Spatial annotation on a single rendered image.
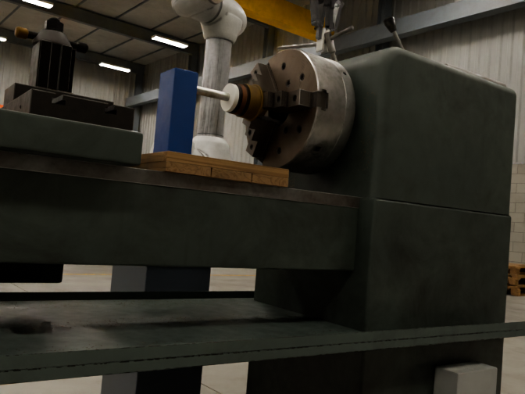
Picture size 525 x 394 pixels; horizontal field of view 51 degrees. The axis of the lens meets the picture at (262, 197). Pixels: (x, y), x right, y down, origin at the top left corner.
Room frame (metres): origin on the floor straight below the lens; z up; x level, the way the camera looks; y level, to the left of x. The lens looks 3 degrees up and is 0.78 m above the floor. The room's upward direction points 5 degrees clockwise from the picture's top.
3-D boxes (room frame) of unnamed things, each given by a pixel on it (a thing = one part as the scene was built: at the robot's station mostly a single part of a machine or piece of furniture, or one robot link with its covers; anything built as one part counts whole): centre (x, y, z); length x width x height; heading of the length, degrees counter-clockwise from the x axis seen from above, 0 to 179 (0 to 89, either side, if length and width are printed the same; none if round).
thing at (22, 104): (1.13, 0.44, 0.95); 0.43 x 0.18 x 0.04; 35
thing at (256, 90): (1.38, 0.06, 1.08); 0.09 x 0.09 x 0.09; 35
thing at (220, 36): (2.13, 0.21, 1.26); 0.22 x 0.16 x 0.77; 145
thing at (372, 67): (1.71, -0.38, 1.06); 0.59 x 0.48 x 0.39; 125
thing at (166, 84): (1.27, 0.22, 1.00); 0.08 x 0.06 x 0.23; 35
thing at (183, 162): (1.30, 0.17, 0.88); 0.36 x 0.30 x 0.04; 35
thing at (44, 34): (1.18, 0.48, 1.13); 0.08 x 0.08 x 0.03
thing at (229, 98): (1.32, 0.15, 1.08); 0.13 x 0.07 x 0.07; 125
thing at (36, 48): (1.18, 0.47, 1.07); 0.07 x 0.07 x 0.10; 35
